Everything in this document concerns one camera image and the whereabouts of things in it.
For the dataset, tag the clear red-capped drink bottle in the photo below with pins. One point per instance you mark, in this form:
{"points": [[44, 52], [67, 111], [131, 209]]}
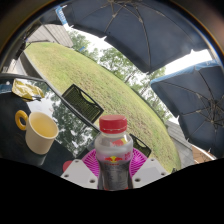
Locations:
{"points": [[113, 156]]}

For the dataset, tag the large dark blue parasol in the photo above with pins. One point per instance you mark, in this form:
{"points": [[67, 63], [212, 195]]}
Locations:
{"points": [[133, 30], [196, 100]]}

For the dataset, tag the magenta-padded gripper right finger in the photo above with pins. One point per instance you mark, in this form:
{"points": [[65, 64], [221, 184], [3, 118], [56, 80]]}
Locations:
{"points": [[150, 171]]}

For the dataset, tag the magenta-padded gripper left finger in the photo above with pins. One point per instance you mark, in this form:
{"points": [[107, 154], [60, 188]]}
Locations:
{"points": [[78, 171]]}

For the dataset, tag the flat round red coaster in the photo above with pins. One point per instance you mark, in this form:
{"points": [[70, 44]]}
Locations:
{"points": [[67, 165]]}

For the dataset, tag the light blue parasol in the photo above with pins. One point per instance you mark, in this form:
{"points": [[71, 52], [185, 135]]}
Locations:
{"points": [[61, 15]]}

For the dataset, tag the yellow foil packet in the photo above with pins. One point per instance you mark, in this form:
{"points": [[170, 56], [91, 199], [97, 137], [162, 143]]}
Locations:
{"points": [[26, 90]]}

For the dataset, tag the beige parasol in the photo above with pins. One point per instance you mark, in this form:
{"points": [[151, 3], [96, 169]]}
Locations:
{"points": [[201, 155]]}

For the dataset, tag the dark wicker chair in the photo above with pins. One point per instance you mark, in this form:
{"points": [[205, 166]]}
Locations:
{"points": [[81, 103], [141, 145]]}

